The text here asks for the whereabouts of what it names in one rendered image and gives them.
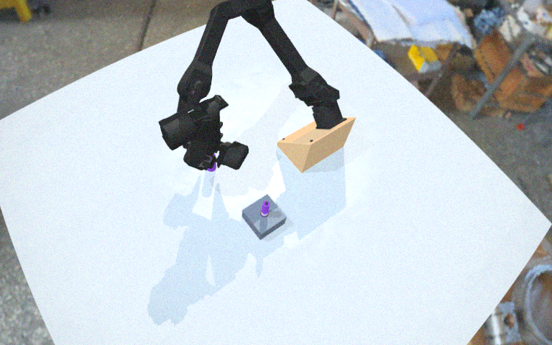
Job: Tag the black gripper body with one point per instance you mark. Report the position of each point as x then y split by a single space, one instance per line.
233 153

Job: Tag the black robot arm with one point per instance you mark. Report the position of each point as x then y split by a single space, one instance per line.
195 84

